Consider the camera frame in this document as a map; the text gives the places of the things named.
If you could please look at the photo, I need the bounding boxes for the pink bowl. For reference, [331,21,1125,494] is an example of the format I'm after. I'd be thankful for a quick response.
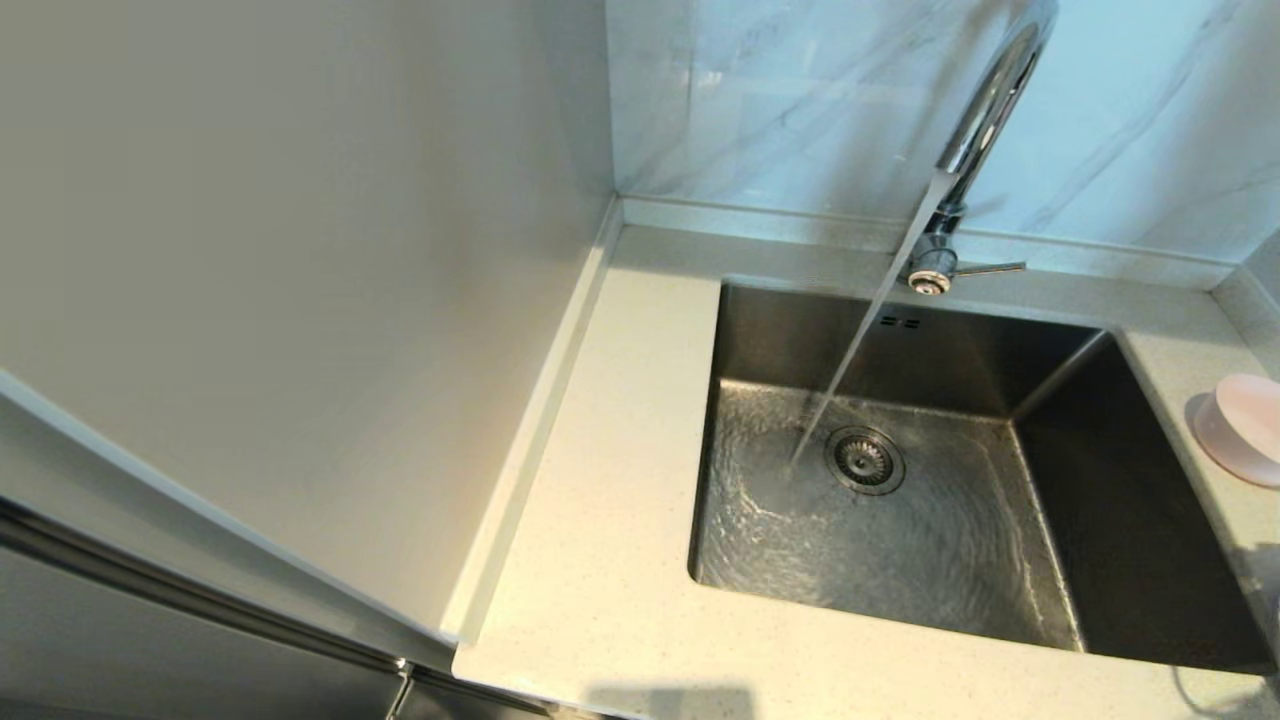
[1192,374,1280,489]

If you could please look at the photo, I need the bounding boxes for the stainless steel sink basin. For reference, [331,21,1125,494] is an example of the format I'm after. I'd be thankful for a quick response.
[687,278,1278,673]

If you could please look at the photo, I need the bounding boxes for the round metal drain strainer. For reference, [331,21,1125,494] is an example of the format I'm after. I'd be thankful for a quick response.
[824,426,907,497]

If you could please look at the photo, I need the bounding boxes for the chrome gooseneck faucet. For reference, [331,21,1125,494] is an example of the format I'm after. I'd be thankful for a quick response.
[903,0,1061,297]

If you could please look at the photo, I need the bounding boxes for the white grey appliance door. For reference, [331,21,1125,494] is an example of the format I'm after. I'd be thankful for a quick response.
[0,352,561,720]

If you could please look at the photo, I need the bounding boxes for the steel bar door handle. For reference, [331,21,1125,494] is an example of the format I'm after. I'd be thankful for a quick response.
[0,486,557,719]

